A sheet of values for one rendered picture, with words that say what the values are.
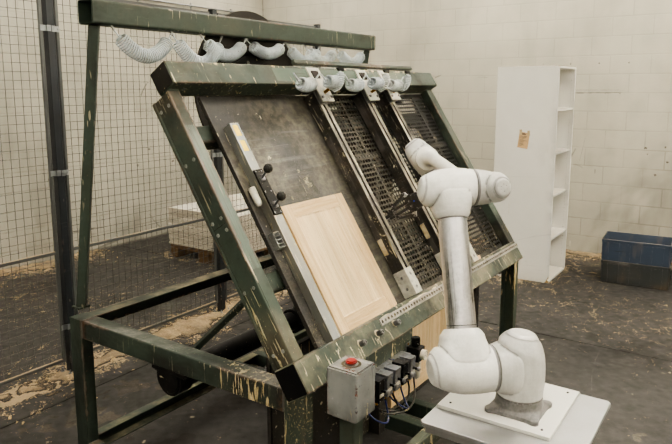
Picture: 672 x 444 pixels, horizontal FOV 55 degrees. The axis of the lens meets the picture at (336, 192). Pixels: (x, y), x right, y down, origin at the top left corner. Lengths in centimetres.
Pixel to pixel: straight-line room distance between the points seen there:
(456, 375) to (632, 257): 464
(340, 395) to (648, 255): 480
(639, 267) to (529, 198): 119
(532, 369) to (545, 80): 434
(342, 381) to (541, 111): 451
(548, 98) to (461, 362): 438
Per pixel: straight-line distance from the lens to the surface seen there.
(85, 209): 304
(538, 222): 641
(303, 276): 248
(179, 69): 253
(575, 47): 768
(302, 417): 236
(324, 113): 309
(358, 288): 274
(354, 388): 216
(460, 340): 217
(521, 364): 223
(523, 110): 635
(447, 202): 221
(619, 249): 665
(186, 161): 245
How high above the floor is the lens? 183
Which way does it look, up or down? 9 degrees down
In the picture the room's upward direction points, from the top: straight up
